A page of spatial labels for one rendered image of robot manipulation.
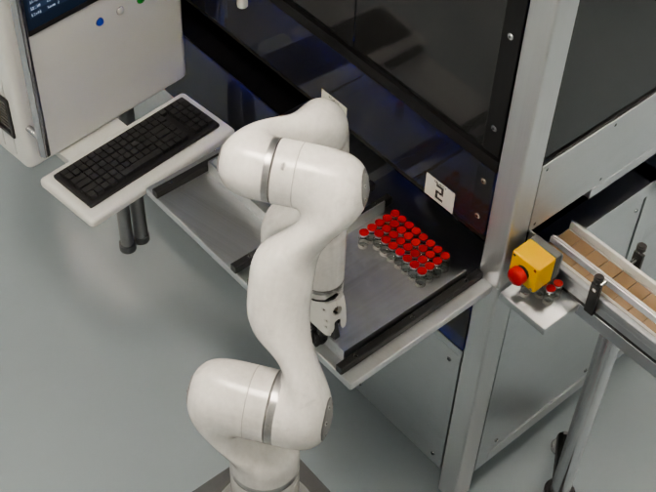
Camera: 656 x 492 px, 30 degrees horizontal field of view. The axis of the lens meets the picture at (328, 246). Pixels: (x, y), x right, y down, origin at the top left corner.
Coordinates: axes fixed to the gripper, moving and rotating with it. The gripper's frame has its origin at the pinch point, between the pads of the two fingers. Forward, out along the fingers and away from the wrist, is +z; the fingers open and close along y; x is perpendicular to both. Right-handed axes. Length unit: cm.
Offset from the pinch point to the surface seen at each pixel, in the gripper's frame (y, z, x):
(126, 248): 100, 71, -15
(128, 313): 95, 92, -10
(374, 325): -2.9, 4.1, -12.5
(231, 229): 36.7, 4.2, -6.2
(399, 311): -3.6, 4.1, -19.0
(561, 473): -32, 68, -54
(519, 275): -19.0, -8.8, -36.1
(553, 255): -20.4, -10.7, -43.8
